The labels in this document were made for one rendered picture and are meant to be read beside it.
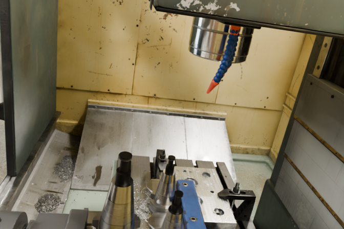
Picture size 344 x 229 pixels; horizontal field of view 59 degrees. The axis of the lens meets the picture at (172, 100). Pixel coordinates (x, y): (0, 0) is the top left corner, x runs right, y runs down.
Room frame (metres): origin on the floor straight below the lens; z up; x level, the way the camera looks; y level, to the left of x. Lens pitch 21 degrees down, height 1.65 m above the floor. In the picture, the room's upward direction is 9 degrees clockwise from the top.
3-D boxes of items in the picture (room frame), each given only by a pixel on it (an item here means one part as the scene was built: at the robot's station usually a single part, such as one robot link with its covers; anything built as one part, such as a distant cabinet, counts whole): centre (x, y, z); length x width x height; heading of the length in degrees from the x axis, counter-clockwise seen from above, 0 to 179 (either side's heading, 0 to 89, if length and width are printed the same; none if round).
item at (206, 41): (0.82, -0.10, 1.55); 0.16 x 0.16 x 0.12
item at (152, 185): (0.58, -0.01, 1.21); 0.07 x 0.05 x 0.01; 99
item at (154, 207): (0.53, -0.02, 1.21); 0.06 x 0.06 x 0.03
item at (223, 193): (0.90, -0.28, 0.97); 0.13 x 0.03 x 0.15; 99
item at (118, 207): (0.30, 0.04, 1.39); 0.04 x 0.04 x 0.07
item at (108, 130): (1.47, 0.01, 0.75); 0.89 x 0.67 x 0.26; 99
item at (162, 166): (1.04, 0.00, 0.97); 0.13 x 0.03 x 0.15; 9
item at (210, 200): (0.89, -0.12, 0.97); 0.29 x 0.23 x 0.05; 9
